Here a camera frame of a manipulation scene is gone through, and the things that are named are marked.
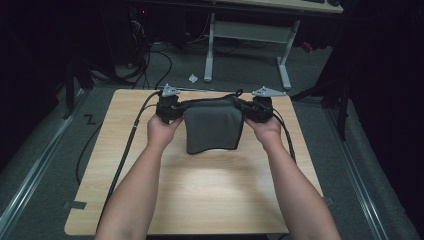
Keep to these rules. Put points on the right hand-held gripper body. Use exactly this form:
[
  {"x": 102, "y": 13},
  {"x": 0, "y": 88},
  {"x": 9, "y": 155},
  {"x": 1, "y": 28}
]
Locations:
[{"x": 263, "y": 108}]

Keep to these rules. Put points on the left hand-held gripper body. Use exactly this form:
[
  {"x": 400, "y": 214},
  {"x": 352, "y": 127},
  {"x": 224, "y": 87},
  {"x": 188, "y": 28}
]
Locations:
[{"x": 166, "y": 108}]

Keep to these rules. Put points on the yellow and grey cloth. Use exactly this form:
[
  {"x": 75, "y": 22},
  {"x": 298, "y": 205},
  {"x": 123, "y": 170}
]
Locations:
[{"x": 213, "y": 126}]

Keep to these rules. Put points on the person's right hand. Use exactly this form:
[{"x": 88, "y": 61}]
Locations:
[{"x": 266, "y": 131}]

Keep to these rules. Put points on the person's left hand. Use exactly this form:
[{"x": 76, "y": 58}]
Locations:
[{"x": 161, "y": 131}]

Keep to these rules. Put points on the white paper scrap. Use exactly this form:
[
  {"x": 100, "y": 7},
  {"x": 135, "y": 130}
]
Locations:
[{"x": 193, "y": 78}]

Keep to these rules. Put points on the white-legged desk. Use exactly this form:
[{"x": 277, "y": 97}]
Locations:
[{"x": 250, "y": 31}]

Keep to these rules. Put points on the red object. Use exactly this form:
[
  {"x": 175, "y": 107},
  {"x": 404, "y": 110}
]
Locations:
[{"x": 307, "y": 47}]

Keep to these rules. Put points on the black metal stand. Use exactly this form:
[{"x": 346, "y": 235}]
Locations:
[
  {"x": 69, "y": 96},
  {"x": 343, "y": 113}
]

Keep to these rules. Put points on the dark computer tower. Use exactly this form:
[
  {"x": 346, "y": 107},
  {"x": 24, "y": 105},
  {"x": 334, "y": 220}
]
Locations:
[{"x": 138, "y": 23}]

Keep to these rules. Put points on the grey tape strip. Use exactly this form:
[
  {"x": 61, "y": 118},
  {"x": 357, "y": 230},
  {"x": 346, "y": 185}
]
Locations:
[
  {"x": 75, "y": 205},
  {"x": 328, "y": 200}
]

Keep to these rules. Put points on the black keyboard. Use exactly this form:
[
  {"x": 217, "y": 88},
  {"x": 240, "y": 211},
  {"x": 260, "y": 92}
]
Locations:
[{"x": 313, "y": 1}]

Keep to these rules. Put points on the black computer mouse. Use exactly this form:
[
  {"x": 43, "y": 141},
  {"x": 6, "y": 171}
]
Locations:
[{"x": 334, "y": 2}]

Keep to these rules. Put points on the aluminium floor rail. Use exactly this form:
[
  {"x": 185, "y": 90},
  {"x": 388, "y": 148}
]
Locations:
[
  {"x": 360, "y": 190},
  {"x": 33, "y": 173}
]

